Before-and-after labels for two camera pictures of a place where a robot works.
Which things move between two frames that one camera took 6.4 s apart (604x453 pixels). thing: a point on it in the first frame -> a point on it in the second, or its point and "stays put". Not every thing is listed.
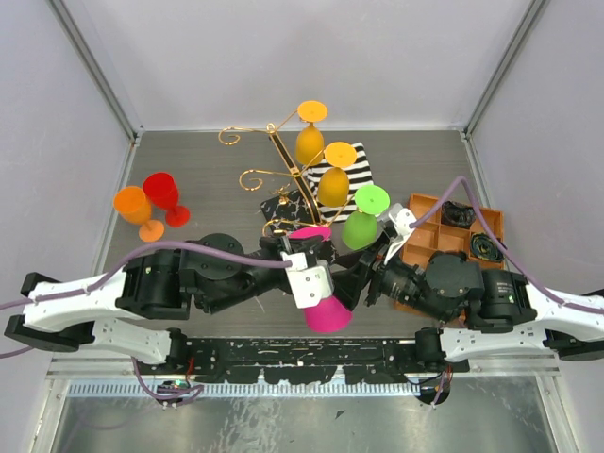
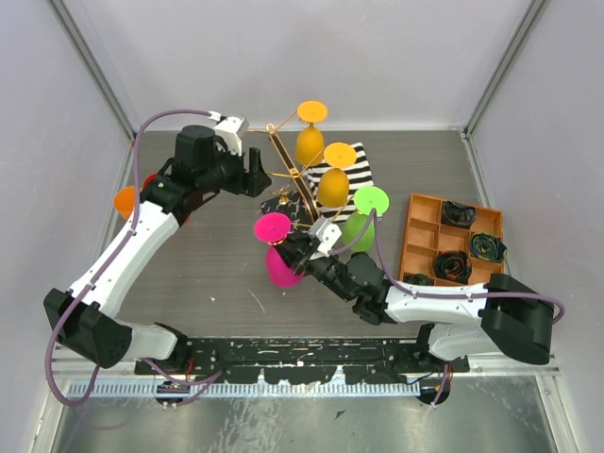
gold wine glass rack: (250, 179) stays put
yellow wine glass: (333, 182) stays put
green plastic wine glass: (360, 229) stays put
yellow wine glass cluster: (310, 142) stays put
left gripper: (311, 247) -> (250, 183)
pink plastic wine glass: (331, 315) -> (273, 228)
